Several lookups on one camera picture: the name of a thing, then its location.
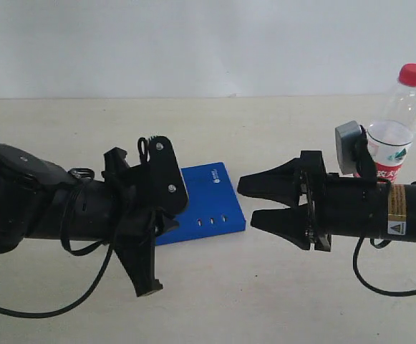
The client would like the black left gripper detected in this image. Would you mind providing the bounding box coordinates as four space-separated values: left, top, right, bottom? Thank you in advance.
102 135 189 297

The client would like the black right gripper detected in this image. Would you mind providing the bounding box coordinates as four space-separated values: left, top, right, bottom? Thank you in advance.
237 150 376 252

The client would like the blue ring binder notebook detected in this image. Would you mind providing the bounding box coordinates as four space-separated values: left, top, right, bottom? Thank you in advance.
156 162 246 246

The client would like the clear water bottle red label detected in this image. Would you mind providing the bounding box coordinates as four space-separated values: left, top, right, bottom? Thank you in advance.
366 63 416 183

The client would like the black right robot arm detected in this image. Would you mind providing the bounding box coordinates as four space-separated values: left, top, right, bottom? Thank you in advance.
237 150 416 252

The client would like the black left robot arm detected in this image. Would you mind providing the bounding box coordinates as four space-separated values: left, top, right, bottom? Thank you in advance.
0 135 188 297

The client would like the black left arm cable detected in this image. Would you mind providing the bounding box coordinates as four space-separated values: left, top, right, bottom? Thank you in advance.
0 166 115 318

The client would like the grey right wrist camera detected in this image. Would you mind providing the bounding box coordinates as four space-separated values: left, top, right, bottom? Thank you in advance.
334 120 377 181

